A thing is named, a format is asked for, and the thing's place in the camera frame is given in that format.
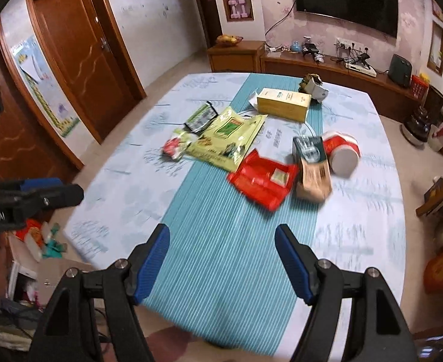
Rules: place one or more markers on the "pink dumbbell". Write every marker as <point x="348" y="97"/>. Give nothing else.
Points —
<point x="232" y="8"/>
<point x="243" y="7"/>

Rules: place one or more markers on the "dark brown inner door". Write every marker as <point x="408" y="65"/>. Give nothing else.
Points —
<point x="206" y="7"/>

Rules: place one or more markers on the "brown wavy wooden panel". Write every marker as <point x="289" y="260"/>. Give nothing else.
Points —
<point x="14" y="135"/>

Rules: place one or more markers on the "black board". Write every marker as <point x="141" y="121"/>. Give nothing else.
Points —
<point x="434" y="105"/>

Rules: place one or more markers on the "black cooker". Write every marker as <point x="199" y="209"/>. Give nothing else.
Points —
<point x="417" y="126"/>

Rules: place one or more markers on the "green black packet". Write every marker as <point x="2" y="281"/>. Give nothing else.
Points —
<point x="200" y="118"/>

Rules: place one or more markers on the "red basket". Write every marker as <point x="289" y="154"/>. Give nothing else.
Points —
<point x="419" y="86"/>

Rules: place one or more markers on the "table with leaf tablecloth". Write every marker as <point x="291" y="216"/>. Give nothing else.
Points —
<point x="221" y="241"/>

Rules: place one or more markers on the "black small device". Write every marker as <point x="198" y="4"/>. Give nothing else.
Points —
<point x="311" y="49"/>

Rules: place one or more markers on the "fruit bowl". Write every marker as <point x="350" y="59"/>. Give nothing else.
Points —
<point x="229" y="40"/>

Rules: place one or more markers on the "small red crumpled packet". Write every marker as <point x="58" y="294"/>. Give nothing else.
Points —
<point x="172" y="147"/>

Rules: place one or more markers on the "white set-top box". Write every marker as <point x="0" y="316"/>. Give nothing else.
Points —
<point x="361" y="69"/>

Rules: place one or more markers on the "wooden chair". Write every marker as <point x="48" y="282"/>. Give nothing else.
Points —
<point x="440" y="196"/>

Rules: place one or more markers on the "pale yellow long box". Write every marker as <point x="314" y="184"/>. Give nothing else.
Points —
<point x="282" y="106"/>

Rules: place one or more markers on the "white power strip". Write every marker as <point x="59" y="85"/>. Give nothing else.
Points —
<point x="351" y="43"/>

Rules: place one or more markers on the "framed wall niche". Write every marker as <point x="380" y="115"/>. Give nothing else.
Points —
<point x="437" y="47"/>

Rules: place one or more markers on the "red white canister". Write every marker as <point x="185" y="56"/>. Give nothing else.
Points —
<point x="342" y="154"/>

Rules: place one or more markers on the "wooden side cabinet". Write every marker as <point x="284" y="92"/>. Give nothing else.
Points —
<point x="236" y="58"/>

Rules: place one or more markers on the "white dark carton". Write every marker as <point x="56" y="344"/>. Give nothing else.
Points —
<point x="315" y="89"/>

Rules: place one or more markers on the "wall poster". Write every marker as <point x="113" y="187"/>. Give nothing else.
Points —
<point x="44" y="83"/>

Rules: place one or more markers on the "black stand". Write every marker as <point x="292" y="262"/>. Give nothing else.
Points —
<point x="363" y="58"/>

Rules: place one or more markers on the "long wooden television cabinet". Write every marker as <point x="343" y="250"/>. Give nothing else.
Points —
<point x="357" y="83"/>

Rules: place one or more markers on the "brown wooden door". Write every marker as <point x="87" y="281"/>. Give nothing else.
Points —
<point x="78" y="56"/>

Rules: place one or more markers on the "white bucket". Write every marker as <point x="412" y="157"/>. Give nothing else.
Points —
<point x="440" y="138"/>

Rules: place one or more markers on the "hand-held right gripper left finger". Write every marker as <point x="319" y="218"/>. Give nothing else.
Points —
<point x="151" y="267"/>

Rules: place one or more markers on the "person's right hand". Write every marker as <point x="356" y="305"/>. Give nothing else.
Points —
<point x="168" y="345"/>

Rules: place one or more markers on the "yellow green bag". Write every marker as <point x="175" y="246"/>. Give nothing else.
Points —
<point x="225" y="139"/>

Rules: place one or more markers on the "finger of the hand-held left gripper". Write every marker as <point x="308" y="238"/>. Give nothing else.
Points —
<point x="40" y="184"/>
<point x="63" y="196"/>

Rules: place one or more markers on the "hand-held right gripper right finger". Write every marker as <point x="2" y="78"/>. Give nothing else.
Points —
<point x="295" y="267"/>

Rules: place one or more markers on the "blue teapot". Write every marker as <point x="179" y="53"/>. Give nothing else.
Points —
<point x="296" y="46"/>

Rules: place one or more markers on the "brown box with dark face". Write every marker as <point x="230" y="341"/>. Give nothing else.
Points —
<point x="312" y="175"/>

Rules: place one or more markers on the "dark green toaster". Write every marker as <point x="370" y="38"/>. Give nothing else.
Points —
<point x="400" y="69"/>

